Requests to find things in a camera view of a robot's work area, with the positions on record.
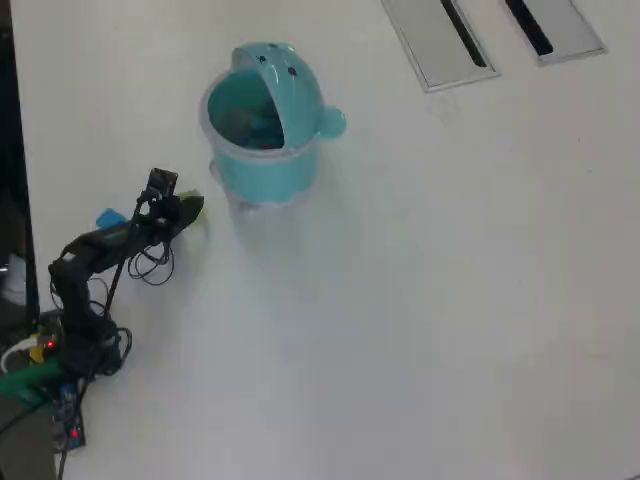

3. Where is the grey table cable hatch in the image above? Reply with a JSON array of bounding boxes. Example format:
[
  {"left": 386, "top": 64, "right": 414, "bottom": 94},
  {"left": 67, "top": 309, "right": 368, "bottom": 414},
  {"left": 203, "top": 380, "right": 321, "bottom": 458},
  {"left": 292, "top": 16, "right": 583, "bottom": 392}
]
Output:
[
  {"left": 492, "top": 0, "right": 609, "bottom": 68},
  {"left": 380, "top": 0, "right": 501, "bottom": 94}
]

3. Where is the black straight camera cable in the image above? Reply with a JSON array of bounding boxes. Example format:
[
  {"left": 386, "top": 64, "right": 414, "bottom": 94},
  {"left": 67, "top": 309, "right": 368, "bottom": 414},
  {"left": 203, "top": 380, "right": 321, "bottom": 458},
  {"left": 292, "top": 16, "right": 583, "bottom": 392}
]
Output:
[{"left": 105, "top": 197, "right": 144, "bottom": 316}]

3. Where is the blue controller board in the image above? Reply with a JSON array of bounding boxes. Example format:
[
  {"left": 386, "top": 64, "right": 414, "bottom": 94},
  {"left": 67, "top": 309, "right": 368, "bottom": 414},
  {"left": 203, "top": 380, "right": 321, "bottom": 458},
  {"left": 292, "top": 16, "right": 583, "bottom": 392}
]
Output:
[{"left": 51, "top": 380, "right": 87, "bottom": 452}]

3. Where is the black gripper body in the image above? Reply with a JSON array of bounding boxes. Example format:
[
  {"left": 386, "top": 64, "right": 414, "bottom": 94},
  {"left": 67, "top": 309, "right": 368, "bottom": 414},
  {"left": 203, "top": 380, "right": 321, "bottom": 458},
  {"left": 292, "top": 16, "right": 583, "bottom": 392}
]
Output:
[{"left": 139, "top": 193, "right": 183, "bottom": 239}]

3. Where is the blue lego block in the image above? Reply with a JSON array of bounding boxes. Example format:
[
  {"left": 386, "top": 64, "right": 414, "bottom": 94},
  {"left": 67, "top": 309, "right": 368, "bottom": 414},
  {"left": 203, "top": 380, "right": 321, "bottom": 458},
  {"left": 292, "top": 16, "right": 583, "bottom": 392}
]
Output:
[{"left": 94, "top": 207, "right": 127, "bottom": 232}]

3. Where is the teal whale-shaped bin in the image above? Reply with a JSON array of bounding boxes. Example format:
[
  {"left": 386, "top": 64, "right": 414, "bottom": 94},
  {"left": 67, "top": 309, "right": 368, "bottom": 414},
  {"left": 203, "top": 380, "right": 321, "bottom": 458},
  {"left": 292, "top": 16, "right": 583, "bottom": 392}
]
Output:
[{"left": 199, "top": 42, "right": 347, "bottom": 214}]

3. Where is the yellow base part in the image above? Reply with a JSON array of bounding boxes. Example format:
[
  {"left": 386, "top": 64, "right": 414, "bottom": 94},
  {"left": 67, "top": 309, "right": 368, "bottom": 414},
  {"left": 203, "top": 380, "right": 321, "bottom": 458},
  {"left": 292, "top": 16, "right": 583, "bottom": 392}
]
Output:
[{"left": 28, "top": 343, "right": 57, "bottom": 365}]

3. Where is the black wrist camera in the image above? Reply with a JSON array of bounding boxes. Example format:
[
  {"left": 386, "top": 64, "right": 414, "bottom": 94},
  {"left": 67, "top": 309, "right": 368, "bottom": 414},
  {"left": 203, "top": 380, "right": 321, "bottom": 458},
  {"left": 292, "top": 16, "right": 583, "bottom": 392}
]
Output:
[{"left": 146, "top": 167, "right": 180, "bottom": 198}]

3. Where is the green base clamp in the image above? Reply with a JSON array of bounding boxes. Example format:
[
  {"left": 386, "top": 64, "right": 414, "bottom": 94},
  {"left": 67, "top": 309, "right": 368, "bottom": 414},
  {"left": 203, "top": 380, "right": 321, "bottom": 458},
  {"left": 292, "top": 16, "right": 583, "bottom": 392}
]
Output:
[{"left": 0, "top": 360, "right": 65, "bottom": 404}]

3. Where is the black table edge frame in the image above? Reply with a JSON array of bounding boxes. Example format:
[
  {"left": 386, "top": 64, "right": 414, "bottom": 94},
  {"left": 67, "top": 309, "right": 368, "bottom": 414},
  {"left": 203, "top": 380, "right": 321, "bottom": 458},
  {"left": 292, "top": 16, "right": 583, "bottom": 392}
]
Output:
[{"left": 0, "top": 0, "right": 42, "bottom": 346}]

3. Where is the black looped cable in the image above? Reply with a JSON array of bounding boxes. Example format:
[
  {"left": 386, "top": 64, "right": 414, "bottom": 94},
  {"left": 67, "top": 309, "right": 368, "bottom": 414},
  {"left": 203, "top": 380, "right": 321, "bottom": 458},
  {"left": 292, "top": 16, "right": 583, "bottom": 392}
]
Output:
[{"left": 126, "top": 237, "right": 177, "bottom": 287}]

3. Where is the white cable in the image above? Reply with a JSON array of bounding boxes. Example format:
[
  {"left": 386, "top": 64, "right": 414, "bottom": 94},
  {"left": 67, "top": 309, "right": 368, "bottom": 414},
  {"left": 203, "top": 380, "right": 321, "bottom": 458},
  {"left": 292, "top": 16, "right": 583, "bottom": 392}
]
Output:
[{"left": 0, "top": 335, "right": 40, "bottom": 375}]

